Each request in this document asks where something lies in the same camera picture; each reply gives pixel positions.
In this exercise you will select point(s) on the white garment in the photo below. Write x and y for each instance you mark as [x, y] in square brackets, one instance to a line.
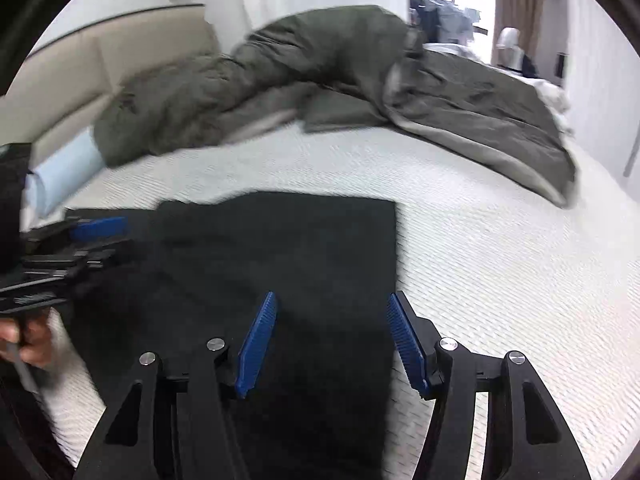
[507, 42]

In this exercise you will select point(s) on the person's left hand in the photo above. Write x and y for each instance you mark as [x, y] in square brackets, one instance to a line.
[30, 345]

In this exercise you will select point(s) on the brown curtain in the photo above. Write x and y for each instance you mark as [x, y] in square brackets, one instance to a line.
[520, 5]

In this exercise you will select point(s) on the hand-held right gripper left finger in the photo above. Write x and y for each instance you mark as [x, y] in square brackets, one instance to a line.
[257, 345]

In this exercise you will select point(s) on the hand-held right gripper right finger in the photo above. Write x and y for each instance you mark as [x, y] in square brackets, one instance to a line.
[407, 345]

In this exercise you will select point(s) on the white mattress bed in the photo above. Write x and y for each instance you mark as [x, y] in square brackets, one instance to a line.
[500, 260]

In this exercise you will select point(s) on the beige padded headboard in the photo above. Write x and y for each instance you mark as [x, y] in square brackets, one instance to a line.
[75, 70]

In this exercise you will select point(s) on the hanging clothes on rack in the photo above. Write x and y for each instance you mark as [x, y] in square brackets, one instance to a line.
[440, 20]

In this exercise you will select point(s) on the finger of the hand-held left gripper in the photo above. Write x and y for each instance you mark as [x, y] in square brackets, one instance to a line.
[97, 228]
[75, 262]

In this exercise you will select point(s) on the olive grey duvet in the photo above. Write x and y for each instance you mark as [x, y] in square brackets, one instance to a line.
[475, 105]

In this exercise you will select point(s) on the black pants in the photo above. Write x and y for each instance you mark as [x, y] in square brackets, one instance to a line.
[300, 250]

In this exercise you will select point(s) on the light blue pillow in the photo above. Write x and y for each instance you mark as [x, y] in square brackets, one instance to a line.
[65, 165]

